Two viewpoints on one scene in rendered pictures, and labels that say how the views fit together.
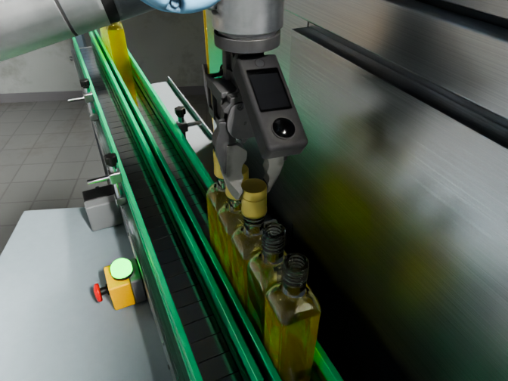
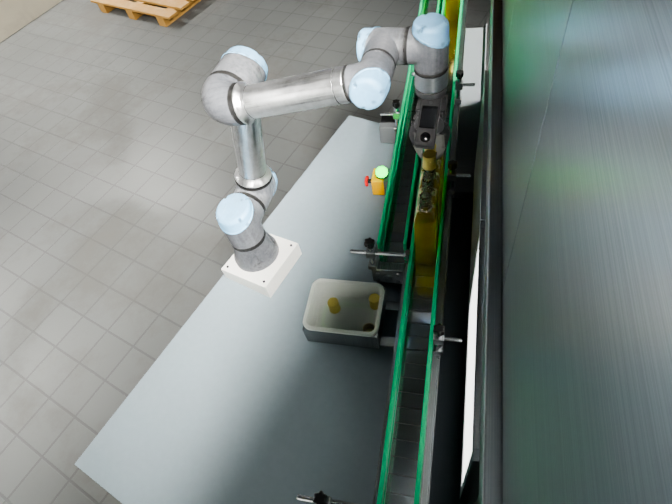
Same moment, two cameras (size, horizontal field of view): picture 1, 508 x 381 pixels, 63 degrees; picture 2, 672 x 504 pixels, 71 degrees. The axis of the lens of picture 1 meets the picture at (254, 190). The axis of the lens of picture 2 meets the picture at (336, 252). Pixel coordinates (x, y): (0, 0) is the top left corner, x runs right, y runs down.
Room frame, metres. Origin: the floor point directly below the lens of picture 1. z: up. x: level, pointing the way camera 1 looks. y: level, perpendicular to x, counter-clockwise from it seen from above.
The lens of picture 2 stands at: (-0.37, -0.46, 2.04)
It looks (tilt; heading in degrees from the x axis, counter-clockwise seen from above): 53 degrees down; 48
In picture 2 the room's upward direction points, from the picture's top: 15 degrees counter-clockwise
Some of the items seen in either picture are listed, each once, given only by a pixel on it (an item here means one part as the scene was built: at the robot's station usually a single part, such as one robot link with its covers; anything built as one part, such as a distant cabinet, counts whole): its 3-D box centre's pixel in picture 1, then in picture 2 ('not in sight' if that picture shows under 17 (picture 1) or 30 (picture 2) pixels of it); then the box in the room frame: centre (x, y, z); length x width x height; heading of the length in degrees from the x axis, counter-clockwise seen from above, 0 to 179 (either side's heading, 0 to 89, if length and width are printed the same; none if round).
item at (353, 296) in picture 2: not in sight; (345, 312); (0.08, 0.08, 0.80); 0.22 x 0.17 x 0.09; 115
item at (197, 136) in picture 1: (199, 153); (471, 106); (1.03, 0.16, 0.84); 0.95 x 0.09 x 0.11; 25
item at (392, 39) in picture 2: not in sight; (382, 50); (0.40, 0.09, 1.46); 0.11 x 0.11 x 0.08; 21
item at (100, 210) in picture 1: (103, 207); (391, 129); (0.84, 0.40, 0.79); 0.08 x 0.08 x 0.08; 25
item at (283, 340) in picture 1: (289, 339); (425, 233); (0.33, -0.05, 0.99); 0.06 x 0.06 x 0.21; 24
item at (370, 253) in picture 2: not in sight; (379, 254); (0.22, 0.04, 0.95); 0.17 x 0.03 x 0.12; 115
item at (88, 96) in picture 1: (82, 101); not in sight; (1.17, 0.53, 0.94); 0.07 x 0.04 x 0.13; 115
